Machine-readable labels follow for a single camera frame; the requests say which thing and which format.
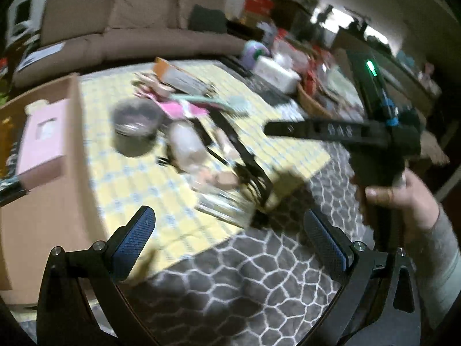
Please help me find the amber plastic scalp massager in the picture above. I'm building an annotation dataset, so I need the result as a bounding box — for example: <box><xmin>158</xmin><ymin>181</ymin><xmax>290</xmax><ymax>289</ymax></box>
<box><xmin>0</xmin><ymin>117</ymin><xmax>16</xmax><ymax>178</ymax></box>

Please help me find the grey sleeved right forearm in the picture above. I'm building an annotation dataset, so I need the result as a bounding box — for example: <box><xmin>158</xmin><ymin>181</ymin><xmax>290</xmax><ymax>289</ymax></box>
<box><xmin>406</xmin><ymin>208</ymin><xmax>460</xmax><ymax>329</ymax></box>

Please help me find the person's right hand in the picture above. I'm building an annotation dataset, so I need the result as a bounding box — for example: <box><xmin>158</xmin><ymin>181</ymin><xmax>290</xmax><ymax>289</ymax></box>
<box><xmin>352</xmin><ymin>169</ymin><xmax>440</xmax><ymax>245</ymax></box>

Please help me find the brown cardboard box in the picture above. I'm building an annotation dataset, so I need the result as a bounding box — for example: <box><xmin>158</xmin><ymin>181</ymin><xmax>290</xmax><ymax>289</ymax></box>
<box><xmin>1</xmin><ymin>74</ymin><xmax>106</xmax><ymax>307</ymax></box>

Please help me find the wicker basket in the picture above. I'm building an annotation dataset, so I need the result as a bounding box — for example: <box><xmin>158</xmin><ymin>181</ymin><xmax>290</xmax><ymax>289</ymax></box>
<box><xmin>297</xmin><ymin>83</ymin><xmax>334</xmax><ymax>119</ymax></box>

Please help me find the clear bag with sponges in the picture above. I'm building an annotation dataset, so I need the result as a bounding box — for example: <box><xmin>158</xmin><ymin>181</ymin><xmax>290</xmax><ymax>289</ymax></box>
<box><xmin>191</xmin><ymin>168</ymin><xmax>240</xmax><ymax>192</ymax></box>

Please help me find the black round hair brush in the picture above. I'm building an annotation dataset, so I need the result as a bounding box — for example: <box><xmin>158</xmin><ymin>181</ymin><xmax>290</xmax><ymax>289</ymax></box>
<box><xmin>209</xmin><ymin>109</ymin><xmax>273</xmax><ymax>207</ymax></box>

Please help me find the pink flat box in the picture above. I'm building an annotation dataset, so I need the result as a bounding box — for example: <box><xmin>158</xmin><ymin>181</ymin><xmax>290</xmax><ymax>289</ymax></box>
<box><xmin>16</xmin><ymin>99</ymin><xmax>69</xmax><ymax>191</ymax></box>

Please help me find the yellow plaid tablecloth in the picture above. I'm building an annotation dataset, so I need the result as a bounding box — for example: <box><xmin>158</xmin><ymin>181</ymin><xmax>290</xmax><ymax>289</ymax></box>
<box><xmin>80</xmin><ymin>63</ymin><xmax>330</xmax><ymax>280</ymax></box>

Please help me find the white tissue box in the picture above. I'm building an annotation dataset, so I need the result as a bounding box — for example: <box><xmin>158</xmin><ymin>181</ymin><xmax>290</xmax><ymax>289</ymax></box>
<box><xmin>252</xmin><ymin>56</ymin><xmax>301</xmax><ymax>95</ymax></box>

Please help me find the mint green scrub brush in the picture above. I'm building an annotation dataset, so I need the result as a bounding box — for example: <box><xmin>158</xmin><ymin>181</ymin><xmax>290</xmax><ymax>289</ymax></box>
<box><xmin>169</xmin><ymin>94</ymin><xmax>249</xmax><ymax>116</ymax></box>

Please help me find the pink microfiber cloth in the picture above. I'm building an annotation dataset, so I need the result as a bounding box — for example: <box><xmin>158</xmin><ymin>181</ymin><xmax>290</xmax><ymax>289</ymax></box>
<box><xmin>134</xmin><ymin>91</ymin><xmax>209</xmax><ymax>120</ymax></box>

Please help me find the orange and white box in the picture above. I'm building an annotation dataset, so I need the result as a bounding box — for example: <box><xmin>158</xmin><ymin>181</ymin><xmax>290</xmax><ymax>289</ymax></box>
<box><xmin>153</xmin><ymin>57</ymin><xmax>214</xmax><ymax>95</ymax></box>

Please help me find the brown sofa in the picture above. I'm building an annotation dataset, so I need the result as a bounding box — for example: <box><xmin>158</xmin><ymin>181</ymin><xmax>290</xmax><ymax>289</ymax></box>
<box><xmin>12</xmin><ymin>0</ymin><xmax>245</xmax><ymax>90</ymax></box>

